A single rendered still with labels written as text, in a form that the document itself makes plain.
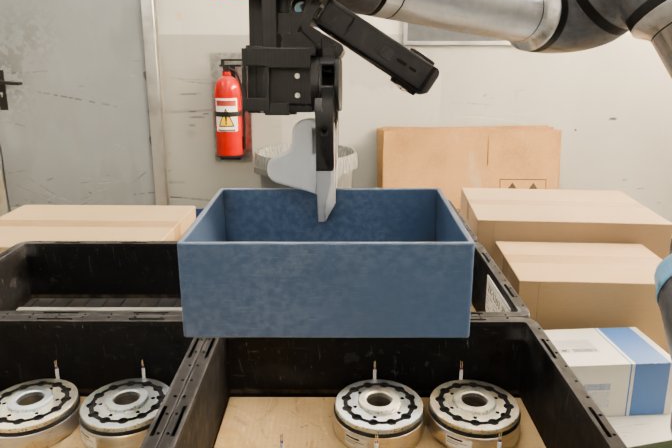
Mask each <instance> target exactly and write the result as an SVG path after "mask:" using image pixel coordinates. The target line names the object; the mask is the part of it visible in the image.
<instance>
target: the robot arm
mask: <svg viewBox="0 0 672 448"><path fill-rule="evenodd" d="M248 1H249V45H246V48H241V53H242V101H243V111H248V113H265V115H297V112H315V118H307V119H302V120H300V121H298V122H297V123H296V124H295V125H294V127H293V130H292V145H291V147H290V149H289V150H287V151H285V152H283V153H281V154H279V155H277V156H275V157H273V158H271V159H270V160H269V162H268V166H267V173H268V176H269V177H270V179H271V180H272V181H274V182H276V183H279V184H283V185H286V186H290V187H294V188H297V189H301V190H305V191H308V192H312V193H314V194H316V195H317V209H318V222H325V221H326V219H327V218H328V216H329V214H330V212H331V211H332V209H333V207H334V205H335V203H336V188H337V172H338V136H339V111H342V94H343V82H342V58H343V56H344V54H345V50H344V48H343V46H342V45H344V46H345V47H347V48H348V49H350V50H351V51H353V52H354V53H356V54H357V55H359V56H360V57H362V58H363V59H365V60H366V61H368V62H369V63H371V64H372V65H374V66H375V67H377V68H378V69H380V70H381V71H383V72H385V73H386V74H388V75H389V76H390V77H391V79H390V81H391V82H393V83H394V84H396V85H397V87H398V88H399V89H400V90H402V91H405V92H408V93H409V94H411V95H414V94H415V93H416V94H419V95H421V94H426V93H428V92H429V90H430V89H431V87H432V86H433V84H434V83H435V81H436V80H437V78H438V77H439V70H438V68H436V67H435V66H434V64H435V63H434V62H433V61H432V60H430V59H429V58H428V57H427V56H426V55H425V54H424V53H421V52H419V51H417V50H415V49H413V48H410V50H409V49H408V48H406V47H405V46H403V45H402V44H400V43H399V42H397V41H396V40H394V39H393V38H391V37H390V36H388V35H387V34H385V33H384V32H382V31H381V30H379V29H378V28H376V27H375V26H373V25H372V24H370V23H369V22H367V21H366V20H364V19H363V18H361V17H360V16H358V15H357V14H360V15H367V16H372V17H378V18H383V19H389V20H395V21H401V22H406V23H412V24H418V25H423V26H429V27H435V28H440V29H446V30H452V31H457V32H463V33H469V34H474V35H480V36H486V37H491V38H497V39H503V40H508V41H509V42H510V43H511V45H512V46H513V47H515V48H516V49H518V50H522V51H528V52H534V53H546V54H555V53H570V52H578V51H584V50H588V49H593V48H596V47H599V46H602V45H605V44H608V43H610V42H612V41H614V40H616V39H618V38H619V37H621V36H622V35H624V34H625V33H627V32H628V31H630V33H631V35H632V37H633V38H636V39H641V40H646V41H650V42H651V43H652V45H653V47H654V48H655V50H656V52H657V54H658V56H659V57H660V59H661V61H662V63H663V65H664V66H665V68H666V70H667V72H668V74H669V75H670V77H671V79H672V0H248ZM314 27H316V28H319V29H320V30H321V31H323V32H324V33H326V34H327V35H329V36H330V37H332V38H333V39H332V38H330V37H328V36H326V35H325V34H323V33H321V32H320V31H318V30H317V29H315V28H314ZM334 39H335V40H336V41H335V40H334ZM337 41H338V42H337ZM340 43H341V44H340ZM247 80H248V98H247ZM654 282H655V287H656V302H657V305H658V306H659V308H660V312H661V317H662V321H663V326H664V330H665V335H666V339H667V344H668V348H669V353H670V357H671V362H672V254H670V255H669V256H667V257H666V258H665V259H664V260H662V261H661V262H660V263H659V265H658V266H657V268H656V271H655V274H654Z"/></svg>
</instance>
